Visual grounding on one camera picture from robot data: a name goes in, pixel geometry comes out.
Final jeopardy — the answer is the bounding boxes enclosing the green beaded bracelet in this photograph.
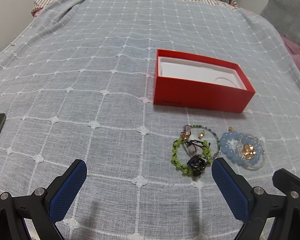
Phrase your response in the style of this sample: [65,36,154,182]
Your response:
[171,138,212,176]

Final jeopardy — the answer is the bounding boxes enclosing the grey pillow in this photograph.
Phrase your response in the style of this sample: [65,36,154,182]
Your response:
[260,0,300,46]

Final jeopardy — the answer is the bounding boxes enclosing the thin multicolour bead bracelet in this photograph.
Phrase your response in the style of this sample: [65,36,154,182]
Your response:
[180,125,221,158]

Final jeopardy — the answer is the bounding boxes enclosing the black flower ring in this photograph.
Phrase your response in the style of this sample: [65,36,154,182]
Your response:
[186,154,207,177]

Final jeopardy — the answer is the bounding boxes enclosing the blue beaded bracelet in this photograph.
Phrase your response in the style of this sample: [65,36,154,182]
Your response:
[220,131,262,164]

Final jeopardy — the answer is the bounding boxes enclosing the gold flower ring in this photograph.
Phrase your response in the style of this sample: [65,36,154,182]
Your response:
[240,143,257,160]

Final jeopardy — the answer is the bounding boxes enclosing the red jewelry box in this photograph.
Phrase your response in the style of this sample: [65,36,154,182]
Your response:
[153,49,255,113]

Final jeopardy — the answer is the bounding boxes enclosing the small gold earring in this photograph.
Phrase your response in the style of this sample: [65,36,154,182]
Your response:
[198,131,205,139]

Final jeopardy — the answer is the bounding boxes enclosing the clear crystal bead bracelet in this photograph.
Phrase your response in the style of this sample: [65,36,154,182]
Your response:
[236,134,266,171]

